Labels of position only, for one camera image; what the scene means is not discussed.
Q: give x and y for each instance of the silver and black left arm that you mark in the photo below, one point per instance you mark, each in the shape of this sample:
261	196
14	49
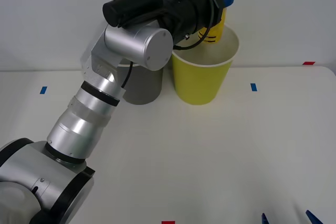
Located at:
86	119

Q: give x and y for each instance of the grey plastic waste bin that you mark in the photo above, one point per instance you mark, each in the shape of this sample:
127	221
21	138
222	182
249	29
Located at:
147	87

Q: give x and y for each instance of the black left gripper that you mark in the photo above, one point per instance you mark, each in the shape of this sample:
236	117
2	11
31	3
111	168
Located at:
207	11

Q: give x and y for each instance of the yellow-green plastic waste bin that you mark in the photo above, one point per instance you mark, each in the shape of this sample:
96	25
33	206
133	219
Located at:
199	82

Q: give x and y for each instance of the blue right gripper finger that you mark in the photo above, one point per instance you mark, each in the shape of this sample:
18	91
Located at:
264	220
313	218

